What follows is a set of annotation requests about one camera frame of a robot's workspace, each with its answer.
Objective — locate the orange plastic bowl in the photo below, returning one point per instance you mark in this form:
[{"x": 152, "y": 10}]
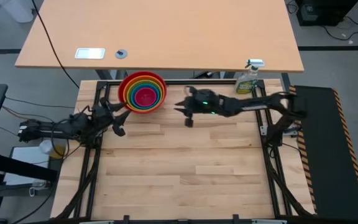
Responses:
[{"x": 143, "y": 76}]

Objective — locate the black hazard-striped floor mat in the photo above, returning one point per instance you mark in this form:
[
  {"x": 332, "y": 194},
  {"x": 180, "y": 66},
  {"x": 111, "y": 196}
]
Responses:
[{"x": 328, "y": 155}]

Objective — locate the clear plastic cup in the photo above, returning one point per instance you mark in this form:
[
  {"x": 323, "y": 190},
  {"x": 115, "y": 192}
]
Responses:
[{"x": 54, "y": 149}]

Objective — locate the clear spray bottle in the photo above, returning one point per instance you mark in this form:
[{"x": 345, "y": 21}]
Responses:
[{"x": 245, "y": 85}]

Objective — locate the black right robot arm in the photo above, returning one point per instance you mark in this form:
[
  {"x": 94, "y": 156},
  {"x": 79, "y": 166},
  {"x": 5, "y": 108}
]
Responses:
[{"x": 253, "y": 104}]

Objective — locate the white bin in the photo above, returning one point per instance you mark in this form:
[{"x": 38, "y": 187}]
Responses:
[{"x": 17, "y": 9}]

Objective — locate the grey round desk grommet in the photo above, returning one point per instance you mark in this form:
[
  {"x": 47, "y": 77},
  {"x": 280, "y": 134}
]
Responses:
[{"x": 121, "y": 53}]

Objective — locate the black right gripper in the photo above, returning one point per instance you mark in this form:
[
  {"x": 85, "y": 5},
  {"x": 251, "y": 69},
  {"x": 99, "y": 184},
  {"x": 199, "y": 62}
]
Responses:
[{"x": 205, "y": 102}]

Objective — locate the rainbow bowls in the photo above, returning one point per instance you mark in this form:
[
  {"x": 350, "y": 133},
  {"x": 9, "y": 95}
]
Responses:
[{"x": 120, "y": 89}]

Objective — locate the magenta plastic bowl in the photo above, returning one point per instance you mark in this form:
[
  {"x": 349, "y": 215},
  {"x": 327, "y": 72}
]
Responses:
[{"x": 145, "y": 97}]

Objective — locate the light wooden desk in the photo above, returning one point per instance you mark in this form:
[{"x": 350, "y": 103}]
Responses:
[{"x": 166, "y": 31}]

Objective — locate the black computer tower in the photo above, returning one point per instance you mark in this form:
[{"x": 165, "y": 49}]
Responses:
[{"x": 325, "y": 12}]

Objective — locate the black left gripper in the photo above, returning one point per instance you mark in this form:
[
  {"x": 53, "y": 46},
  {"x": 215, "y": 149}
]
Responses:
[{"x": 102, "y": 119}]

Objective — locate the yellow plastic bowl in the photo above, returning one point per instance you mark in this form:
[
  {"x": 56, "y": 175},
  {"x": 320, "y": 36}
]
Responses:
[{"x": 143, "y": 79}]

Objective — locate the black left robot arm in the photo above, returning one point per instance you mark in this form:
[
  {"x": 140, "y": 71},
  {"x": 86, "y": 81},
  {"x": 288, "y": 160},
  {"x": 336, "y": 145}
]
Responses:
[{"x": 57, "y": 127}]

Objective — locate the blue plastic bowl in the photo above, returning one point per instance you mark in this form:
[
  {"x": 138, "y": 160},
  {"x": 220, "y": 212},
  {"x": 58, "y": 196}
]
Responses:
[{"x": 143, "y": 85}]

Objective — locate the black aluminium frame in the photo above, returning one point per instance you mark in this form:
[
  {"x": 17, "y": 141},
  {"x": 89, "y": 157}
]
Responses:
[{"x": 172, "y": 82}]

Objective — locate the green plastic bowl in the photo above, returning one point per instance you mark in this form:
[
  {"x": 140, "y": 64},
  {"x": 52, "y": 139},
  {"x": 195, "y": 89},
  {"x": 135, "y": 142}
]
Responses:
[{"x": 143, "y": 82}]

